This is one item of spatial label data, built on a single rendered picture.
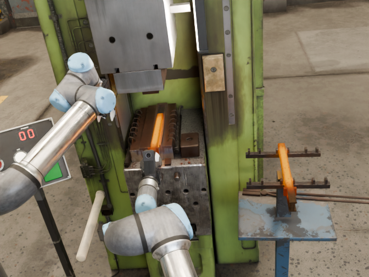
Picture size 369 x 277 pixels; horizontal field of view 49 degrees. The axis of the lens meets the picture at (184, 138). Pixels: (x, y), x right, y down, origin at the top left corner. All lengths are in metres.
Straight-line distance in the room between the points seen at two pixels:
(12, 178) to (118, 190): 1.18
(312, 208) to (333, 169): 1.47
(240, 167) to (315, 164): 1.37
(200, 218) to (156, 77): 0.76
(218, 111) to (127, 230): 0.93
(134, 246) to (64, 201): 2.20
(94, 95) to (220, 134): 0.89
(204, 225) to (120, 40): 0.99
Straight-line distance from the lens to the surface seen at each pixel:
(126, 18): 1.62
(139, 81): 1.70
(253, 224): 1.80
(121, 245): 1.17
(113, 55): 1.67
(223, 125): 1.95
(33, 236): 3.13
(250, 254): 2.54
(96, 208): 2.14
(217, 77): 1.81
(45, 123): 1.84
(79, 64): 1.34
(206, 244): 2.17
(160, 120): 2.01
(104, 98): 1.22
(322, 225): 1.82
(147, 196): 1.50
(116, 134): 2.01
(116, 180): 2.18
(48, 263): 2.89
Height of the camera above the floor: 1.98
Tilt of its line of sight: 32 degrees down
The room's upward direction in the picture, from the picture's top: 7 degrees counter-clockwise
